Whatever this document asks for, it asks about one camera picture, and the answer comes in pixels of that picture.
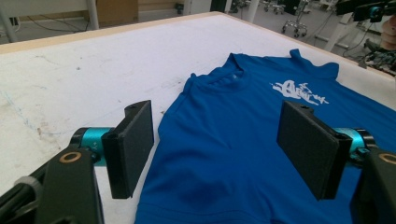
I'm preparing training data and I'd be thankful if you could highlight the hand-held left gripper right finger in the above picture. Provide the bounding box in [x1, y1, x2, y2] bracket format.
[276, 100, 376, 201]

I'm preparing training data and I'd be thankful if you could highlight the white metal stand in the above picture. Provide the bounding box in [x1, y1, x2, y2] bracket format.
[314, 12, 354, 52]

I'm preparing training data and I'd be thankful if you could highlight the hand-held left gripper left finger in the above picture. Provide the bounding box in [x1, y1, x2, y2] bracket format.
[69, 100, 155, 200]

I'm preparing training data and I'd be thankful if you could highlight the blue t-shirt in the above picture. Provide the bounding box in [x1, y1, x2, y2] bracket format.
[134, 48, 396, 224]

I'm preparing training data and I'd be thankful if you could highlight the large cardboard box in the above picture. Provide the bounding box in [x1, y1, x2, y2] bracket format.
[95, 0, 139, 24]

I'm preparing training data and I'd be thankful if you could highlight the wooden table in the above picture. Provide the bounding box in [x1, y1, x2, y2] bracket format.
[0, 10, 396, 82]

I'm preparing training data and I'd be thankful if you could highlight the wheeled stand base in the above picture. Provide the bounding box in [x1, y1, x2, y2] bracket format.
[281, 18, 309, 38]

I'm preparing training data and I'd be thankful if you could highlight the white table mat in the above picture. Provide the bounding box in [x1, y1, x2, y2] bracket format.
[0, 14, 396, 224]

